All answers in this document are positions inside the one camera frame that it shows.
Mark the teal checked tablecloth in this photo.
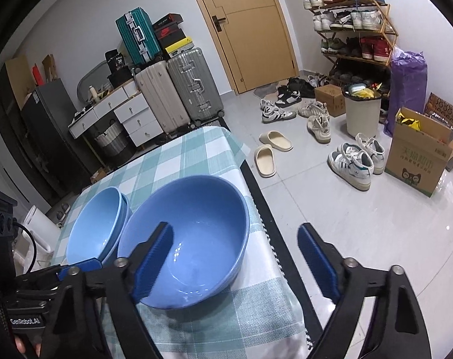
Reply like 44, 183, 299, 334
50, 125, 309, 359

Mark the blue bowl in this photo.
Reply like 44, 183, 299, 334
66, 187, 124, 266
99, 192, 133, 266
117, 175, 250, 310

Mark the tan wooden door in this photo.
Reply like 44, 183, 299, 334
183, 0, 300, 95

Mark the white black striped sneaker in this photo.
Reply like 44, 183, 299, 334
261, 99, 297, 124

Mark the yellow packet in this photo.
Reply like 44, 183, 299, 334
396, 114, 424, 130

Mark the black power strip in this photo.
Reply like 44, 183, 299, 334
0, 185, 18, 238

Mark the oval grey mirror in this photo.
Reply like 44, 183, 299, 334
77, 62, 116, 103

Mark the purple plastic bag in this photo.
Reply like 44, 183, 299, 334
384, 47, 426, 138

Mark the black bag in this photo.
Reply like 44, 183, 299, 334
104, 50, 133, 85

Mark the brown cardboard box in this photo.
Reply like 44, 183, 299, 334
315, 84, 347, 118

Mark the woven storage basket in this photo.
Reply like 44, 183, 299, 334
95, 121, 136, 165

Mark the dark grey refrigerator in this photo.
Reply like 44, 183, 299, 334
21, 78, 100, 204

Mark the green printed cardboard box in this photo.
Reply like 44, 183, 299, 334
384, 107, 453, 198

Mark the grey door mat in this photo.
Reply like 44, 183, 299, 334
253, 84, 285, 98

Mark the white teal sneaker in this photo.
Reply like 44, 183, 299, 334
355, 133, 386, 175
337, 143, 375, 177
327, 151, 373, 191

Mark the patterned brown board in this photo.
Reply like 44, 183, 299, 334
425, 93, 453, 141

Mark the beige trash bin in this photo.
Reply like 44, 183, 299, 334
342, 84, 383, 139

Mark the beige slipper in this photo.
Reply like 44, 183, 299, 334
254, 144, 277, 177
259, 131, 293, 153

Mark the cardboard sheet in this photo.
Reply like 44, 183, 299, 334
5, 55, 37, 100

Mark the teal suitcase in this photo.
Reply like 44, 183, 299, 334
115, 7, 163, 66

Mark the yellow black shoe box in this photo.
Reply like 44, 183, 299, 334
163, 37, 196, 56

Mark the black cable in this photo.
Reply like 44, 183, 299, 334
12, 222, 39, 274

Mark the black white high-top sneaker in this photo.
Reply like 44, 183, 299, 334
275, 85, 302, 108

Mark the white grey sneaker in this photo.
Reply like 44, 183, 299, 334
298, 101, 330, 119
307, 114, 332, 144

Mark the white appliance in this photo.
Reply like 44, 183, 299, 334
22, 205, 62, 266

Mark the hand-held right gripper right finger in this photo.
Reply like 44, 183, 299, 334
297, 222, 433, 359

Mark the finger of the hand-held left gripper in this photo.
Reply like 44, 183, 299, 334
15, 258, 103, 292

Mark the white drawer dresser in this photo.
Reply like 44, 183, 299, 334
68, 80, 163, 148

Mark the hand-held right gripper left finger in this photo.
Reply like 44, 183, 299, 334
35, 221, 175, 359

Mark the beige ribbed suitcase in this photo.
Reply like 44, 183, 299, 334
132, 60, 191, 134

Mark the silver ribbed suitcase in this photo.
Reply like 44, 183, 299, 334
166, 47, 225, 126

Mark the wooden shoe rack with shoes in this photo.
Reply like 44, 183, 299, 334
303, 0, 393, 86

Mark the black shoe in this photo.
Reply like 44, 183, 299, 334
286, 77, 317, 98

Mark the black red shoe box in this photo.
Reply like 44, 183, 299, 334
152, 14, 184, 42

